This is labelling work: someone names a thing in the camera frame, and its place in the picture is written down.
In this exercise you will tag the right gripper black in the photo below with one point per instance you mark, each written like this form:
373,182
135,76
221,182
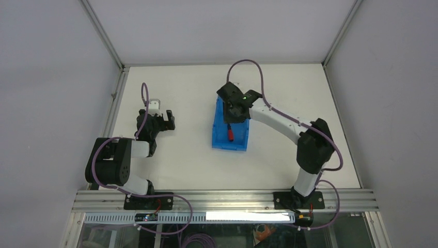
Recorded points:
229,119

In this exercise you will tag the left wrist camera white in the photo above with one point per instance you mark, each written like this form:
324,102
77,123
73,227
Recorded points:
154,107

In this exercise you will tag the white slotted cable duct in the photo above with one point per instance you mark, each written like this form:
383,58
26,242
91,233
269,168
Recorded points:
215,217

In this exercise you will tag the aluminium front rail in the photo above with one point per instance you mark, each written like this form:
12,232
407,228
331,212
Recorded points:
346,200

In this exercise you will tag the small electronics board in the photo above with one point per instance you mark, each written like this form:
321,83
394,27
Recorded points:
145,217

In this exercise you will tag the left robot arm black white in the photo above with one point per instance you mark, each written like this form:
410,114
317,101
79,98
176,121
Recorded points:
109,164

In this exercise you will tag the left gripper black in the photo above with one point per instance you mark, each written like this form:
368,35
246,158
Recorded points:
165,125

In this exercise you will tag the orange object below table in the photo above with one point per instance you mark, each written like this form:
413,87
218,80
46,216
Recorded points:
263,231

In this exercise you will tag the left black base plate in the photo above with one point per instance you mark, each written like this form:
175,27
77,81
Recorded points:
163,201

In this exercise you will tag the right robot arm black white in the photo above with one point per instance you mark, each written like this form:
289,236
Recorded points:
313,139

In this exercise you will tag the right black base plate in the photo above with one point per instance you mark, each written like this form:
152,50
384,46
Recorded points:
294,201

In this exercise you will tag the red black screwdriver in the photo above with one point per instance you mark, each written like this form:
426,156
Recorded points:
230,133

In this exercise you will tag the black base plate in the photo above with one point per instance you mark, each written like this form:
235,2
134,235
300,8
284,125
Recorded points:
163,201
294,201

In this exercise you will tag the blue plastic bin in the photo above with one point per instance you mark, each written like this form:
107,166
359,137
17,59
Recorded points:
220,132

